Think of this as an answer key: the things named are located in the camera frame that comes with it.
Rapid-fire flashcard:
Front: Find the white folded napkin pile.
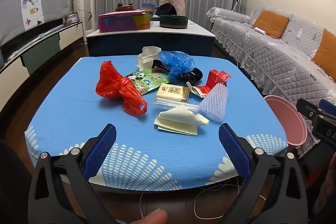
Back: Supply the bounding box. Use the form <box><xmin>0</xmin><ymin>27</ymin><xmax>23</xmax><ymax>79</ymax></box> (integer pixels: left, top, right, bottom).
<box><xmin>136</xmin><ymin>46</ymin><xmax>162</xmax><ymax>71</ymax></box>

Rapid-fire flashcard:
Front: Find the red plastic bag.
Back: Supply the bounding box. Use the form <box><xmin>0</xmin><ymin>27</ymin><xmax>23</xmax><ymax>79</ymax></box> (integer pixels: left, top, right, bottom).
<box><xmin>95</xmin><ymin>61</ymin><xmax>148</xmax><ymax>116</ymax></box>

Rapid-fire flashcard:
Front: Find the television cabinet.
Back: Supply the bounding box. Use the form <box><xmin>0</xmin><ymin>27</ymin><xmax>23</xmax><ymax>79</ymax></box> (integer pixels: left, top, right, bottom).
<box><xmin>0</xmin><ymin>21</ymin><xmax>86</xmax><ymax>77</ymax></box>

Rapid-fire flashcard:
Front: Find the white top coffee table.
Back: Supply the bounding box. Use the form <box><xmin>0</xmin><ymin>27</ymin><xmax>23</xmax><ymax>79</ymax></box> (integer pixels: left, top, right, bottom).
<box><xmin>86</xmin><ymin>18</ymin><xmax>216</xmax><ymax>58</ymax></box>

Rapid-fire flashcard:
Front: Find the television with grey cover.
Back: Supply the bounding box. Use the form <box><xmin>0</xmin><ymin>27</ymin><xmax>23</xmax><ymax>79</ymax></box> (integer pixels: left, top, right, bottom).
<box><xmin>0</xmin><ymin>0</ymin><xmax>70</xmax><ymax>47</ymax></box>

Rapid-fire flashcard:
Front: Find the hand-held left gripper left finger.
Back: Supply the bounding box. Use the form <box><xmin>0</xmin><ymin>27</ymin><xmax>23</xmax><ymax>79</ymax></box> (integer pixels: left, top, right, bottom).
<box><xmin>28</xmin><ymin>123</ymin><xmax>117</xmax><ymax>224</ymax></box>

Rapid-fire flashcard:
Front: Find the pink plastic basin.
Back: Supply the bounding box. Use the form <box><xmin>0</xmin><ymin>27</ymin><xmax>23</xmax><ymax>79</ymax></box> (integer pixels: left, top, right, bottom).
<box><xmin>264</xmin><ymin>95</ymin><xmax>308</xmax><ymax>146</ymax></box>

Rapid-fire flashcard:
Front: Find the person's left hand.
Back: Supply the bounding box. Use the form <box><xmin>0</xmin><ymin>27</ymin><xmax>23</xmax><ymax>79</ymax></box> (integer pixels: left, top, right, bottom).
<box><xmin>130</xmin><ymin>208</ymin><xmax>168</xmax><ymax>224</ymax></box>

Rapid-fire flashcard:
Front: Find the black hat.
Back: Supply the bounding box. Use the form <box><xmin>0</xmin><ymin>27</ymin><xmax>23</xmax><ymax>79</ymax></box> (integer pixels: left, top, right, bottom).
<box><xmin>156</xmin><ymin>3</ymin><xmax>177</xmax><ymax>16</ymax></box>

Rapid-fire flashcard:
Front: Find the colorful tin box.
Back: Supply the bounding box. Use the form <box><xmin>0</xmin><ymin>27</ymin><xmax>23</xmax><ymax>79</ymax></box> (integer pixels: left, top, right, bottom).
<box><xmin>98</xmin><ymin>10</ymin><xmax>154</xmax><ymax>33</ymax></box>

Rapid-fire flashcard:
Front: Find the brown figurine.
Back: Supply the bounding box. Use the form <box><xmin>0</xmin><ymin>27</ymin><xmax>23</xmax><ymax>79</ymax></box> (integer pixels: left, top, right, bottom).
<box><xmin>116</xmin><ymin>3</ymin><xmax>135</xmax><ymax>12</ymax></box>

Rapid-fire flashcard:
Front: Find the orange cushion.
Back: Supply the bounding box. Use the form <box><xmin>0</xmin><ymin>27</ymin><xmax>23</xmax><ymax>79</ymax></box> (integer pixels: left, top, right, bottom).
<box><xmin>253</xmin><ymin>10</ymin><xmax>290</xmax><ymax>39</ymax></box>
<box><xmin>311</xmin><ymin>28</ymin><xmax>336</xmax><ymax>72</ymax></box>

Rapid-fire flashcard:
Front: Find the white floor cable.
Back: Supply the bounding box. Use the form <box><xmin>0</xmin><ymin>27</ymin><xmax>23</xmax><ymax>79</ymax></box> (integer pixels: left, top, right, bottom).
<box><xmin>139</xmin><ymin>177</ymin><xmax>265</xmax><ymax>220</ymax></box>

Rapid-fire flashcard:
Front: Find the blue plastic bag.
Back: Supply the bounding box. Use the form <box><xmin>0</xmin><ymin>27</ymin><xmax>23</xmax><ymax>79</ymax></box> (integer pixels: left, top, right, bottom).
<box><xmin>157</xmin><ymin>51</ymin><xmax>196</xmax><ymax>80</ymax></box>

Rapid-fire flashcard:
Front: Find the green panda snack packet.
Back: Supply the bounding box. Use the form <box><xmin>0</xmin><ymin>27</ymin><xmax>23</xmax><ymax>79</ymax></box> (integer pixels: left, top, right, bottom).
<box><xmin>125</xmin><ymin>69</ymin><xmax>171</xmax><ymax>96</ymax></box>

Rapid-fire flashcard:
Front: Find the sofa with grey quilted cover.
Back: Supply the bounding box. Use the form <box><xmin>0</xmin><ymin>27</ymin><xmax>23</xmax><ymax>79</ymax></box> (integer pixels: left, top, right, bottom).
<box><xmin>206</xmin><ymin>6</ymin><xmax>336</xmax><ymax>147</ymax></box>

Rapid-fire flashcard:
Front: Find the clear zip bag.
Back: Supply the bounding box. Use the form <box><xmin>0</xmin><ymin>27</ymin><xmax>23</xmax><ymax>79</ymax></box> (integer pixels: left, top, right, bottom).
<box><xmin>155</xmin><ymin>99</ymin><xmax>200</xmax><ymax>113</ymax></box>

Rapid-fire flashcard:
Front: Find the dark green bowl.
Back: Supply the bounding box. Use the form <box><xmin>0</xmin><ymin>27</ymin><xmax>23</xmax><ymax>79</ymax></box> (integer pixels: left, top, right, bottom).
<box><xmin>159</xmin><ymin>15</ymin><xmax>188</xmax><ymax>29</ymax></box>

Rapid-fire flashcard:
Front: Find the cream folded napkin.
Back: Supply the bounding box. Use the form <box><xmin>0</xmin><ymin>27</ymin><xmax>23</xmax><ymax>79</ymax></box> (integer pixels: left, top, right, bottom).
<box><xmin>154</xmin><ymin>105</ymin><xmax>210</xmax><ymax>136</ymax></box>

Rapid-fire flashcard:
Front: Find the person's right hand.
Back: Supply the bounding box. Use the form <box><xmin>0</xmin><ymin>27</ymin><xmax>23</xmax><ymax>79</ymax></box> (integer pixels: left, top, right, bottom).
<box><xmin>322</xmin><ymin>169</ymin><xmax>336</xmax><ymax>217</ymax></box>

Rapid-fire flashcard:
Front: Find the red white carton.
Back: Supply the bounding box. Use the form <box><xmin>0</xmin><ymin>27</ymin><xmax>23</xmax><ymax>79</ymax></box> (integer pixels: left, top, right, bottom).
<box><xmin>189</xmin><ymin>70</ymin><xmax>232</xmax><ymax>98</ymax></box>

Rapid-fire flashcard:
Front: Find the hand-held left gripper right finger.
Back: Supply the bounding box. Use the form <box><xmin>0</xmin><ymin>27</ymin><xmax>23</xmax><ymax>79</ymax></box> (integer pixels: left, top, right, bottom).
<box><xmin>218</xmin><ymin>123</ymin><xmax>307</xmax><ymax>224</ymax></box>

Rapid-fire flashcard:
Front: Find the yellow tissue pack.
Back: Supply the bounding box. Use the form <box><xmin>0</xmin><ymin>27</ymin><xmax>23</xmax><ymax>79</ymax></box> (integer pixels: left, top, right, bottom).
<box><xmin>156</xmin><ymin>84</ymin><xmax>191</xmax><ymax>104</ymax></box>

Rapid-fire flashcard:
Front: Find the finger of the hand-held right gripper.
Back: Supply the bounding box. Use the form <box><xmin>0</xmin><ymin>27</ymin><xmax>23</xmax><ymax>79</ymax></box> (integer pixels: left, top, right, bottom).
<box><xmin>297</xmin><ymin>98</ymin><xmax>319</xmax><ymax>127</ymax></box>
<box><xmin>319</xmin><ymin>99</ymin><xmax>336</xmax><ymax>119</ymax></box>

